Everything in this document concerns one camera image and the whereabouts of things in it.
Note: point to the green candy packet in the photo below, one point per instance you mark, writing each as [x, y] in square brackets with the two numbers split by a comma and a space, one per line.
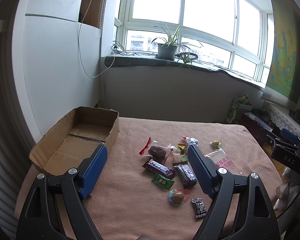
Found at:
[163, 182]

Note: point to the white cabinet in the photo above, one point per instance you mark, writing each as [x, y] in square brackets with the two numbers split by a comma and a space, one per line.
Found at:
[55, 61]

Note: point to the potted spider plant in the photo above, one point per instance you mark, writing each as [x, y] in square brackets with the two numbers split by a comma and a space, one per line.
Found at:
[170, 44]

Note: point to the pink table cloth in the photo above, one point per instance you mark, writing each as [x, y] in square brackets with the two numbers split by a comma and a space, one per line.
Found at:
[126, 204]

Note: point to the lace covered side table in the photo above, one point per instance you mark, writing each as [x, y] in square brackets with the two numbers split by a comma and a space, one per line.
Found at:
[280, 116]

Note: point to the yellow green wall map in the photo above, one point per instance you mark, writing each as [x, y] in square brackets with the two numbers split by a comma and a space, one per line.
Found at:
[283, 83]

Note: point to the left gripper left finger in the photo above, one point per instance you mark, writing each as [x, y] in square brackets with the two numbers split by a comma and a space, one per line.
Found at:
[40, 218]

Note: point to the dried fruit red-edged bag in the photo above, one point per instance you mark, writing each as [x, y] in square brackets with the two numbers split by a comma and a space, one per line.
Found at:
[191, 141]

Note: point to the cardboard box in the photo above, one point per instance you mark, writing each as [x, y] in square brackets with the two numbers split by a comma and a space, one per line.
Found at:
[74, 138]

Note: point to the green mint packet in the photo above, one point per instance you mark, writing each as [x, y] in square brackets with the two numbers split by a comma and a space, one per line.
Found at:
[184, 158]

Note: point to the dark windowsill cover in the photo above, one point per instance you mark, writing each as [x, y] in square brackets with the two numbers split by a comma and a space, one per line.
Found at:
[152, 61]

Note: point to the Snickers bar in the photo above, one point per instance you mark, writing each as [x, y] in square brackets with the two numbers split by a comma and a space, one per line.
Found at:
[153, 166]

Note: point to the round chocolate ball candy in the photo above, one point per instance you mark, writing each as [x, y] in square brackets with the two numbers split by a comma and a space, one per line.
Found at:
[178, 197]

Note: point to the white bread packet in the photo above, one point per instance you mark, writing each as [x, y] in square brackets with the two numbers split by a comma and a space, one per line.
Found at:
[220, 159]

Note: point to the dark red box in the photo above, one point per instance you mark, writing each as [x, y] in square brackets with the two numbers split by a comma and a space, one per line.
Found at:
[254, 128]

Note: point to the yellow candy packet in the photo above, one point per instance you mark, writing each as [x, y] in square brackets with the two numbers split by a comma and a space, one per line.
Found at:
[182, 148]

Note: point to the pink candy packet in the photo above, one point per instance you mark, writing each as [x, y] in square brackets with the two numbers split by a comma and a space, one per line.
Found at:
[176, 157]

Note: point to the dark date snack bag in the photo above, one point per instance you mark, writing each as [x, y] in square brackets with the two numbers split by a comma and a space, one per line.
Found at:
[156, 151]

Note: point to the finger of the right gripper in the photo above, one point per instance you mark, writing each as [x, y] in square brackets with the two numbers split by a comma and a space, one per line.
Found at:
[285, 136]

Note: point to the small trailing plant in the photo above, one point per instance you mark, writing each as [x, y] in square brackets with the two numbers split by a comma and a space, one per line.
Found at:
[186, 59]

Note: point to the green gift bag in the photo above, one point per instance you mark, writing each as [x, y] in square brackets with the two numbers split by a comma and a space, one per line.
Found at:
[238, 107]

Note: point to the window frame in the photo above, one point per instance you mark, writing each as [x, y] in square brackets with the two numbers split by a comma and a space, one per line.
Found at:
[234, 35]

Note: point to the black patterned candy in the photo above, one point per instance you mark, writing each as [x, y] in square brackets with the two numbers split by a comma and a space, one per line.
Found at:
[199, 208]

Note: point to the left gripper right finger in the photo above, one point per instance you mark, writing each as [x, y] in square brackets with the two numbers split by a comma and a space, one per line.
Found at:
[254, 217]

